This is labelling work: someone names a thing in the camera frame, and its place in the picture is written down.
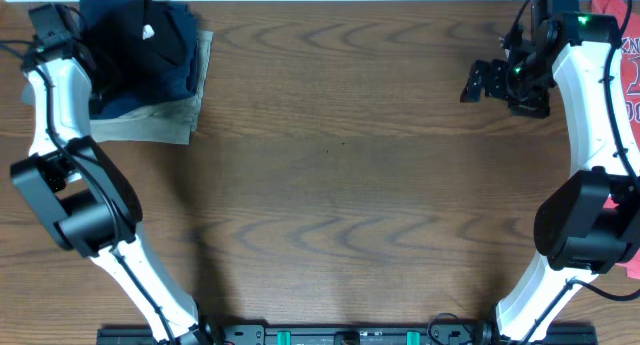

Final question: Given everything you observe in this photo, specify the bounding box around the black t-shirt with logo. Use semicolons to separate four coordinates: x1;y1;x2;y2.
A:
84;0;189;111

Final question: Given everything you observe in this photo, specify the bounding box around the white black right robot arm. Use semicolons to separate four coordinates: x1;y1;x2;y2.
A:
461;10;639;344

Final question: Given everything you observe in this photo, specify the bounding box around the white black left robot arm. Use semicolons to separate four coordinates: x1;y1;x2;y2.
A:
10;40;224;344

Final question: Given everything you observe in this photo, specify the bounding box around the red printed t-shirt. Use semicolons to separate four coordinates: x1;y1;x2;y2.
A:
591;0;640;281

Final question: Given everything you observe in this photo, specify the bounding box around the folded beige garment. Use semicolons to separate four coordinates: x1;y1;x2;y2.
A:
90;30;214;145

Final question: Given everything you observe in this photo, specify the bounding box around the folded navy blue garment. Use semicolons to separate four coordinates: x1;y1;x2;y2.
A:
78;0;201;120

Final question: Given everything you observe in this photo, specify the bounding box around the folded grey garment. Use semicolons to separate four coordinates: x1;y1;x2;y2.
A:
20;83;35;106

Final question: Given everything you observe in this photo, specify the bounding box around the black looped base cable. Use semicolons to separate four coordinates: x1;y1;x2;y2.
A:
425;312;476;345

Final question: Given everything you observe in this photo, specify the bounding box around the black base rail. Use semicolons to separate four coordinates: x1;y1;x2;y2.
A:
96;322;599;345

